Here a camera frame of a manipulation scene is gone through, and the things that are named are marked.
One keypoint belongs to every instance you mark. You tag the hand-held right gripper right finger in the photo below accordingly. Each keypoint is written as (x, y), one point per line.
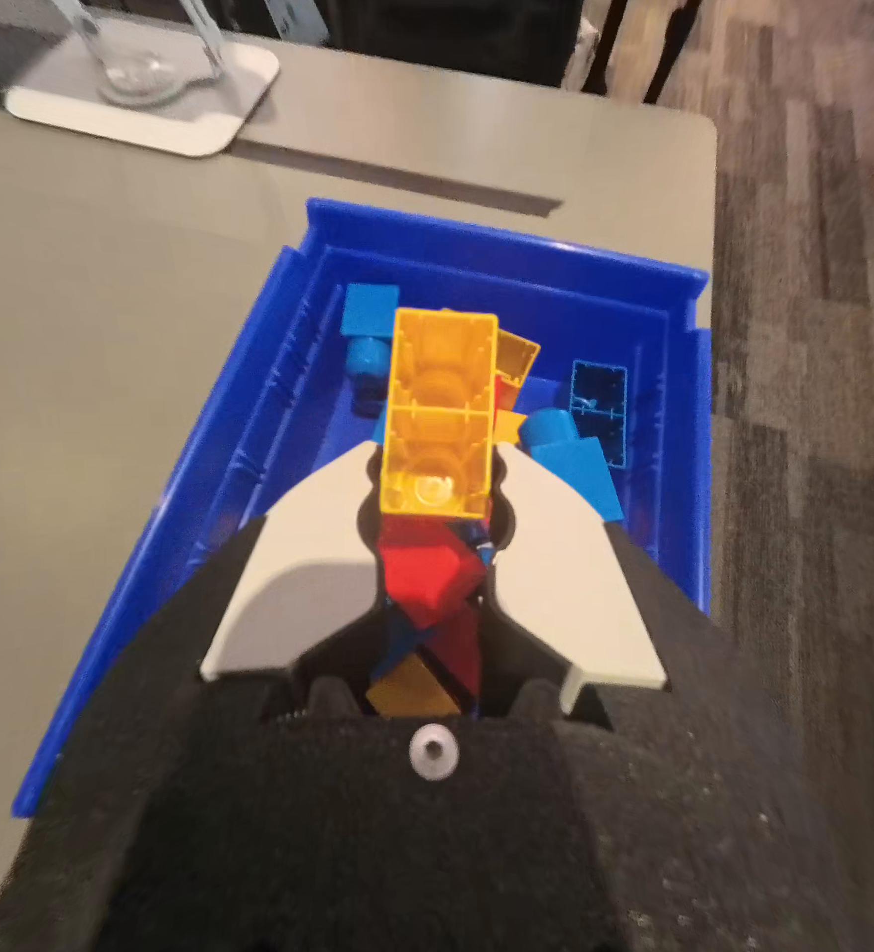
(578, 595)

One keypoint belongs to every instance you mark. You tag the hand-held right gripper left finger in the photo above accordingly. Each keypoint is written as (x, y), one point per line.
(295, 580)

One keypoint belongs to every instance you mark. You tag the heap of mega blocks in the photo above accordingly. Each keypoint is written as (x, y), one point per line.
(437, 580)

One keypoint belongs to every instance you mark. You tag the yellow two-stud mega block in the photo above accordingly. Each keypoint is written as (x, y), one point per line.
(441, 416)

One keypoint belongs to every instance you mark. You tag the blue plastic bin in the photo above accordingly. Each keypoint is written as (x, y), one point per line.
(593, 297)

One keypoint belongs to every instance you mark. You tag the white pad on table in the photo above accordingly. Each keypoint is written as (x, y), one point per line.
(169, 111)

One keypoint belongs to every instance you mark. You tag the black floor stand pole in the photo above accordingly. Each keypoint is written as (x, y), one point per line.
(664, 52)

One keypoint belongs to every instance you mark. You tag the grey printed sheet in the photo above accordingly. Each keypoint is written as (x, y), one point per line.
(299, 18)

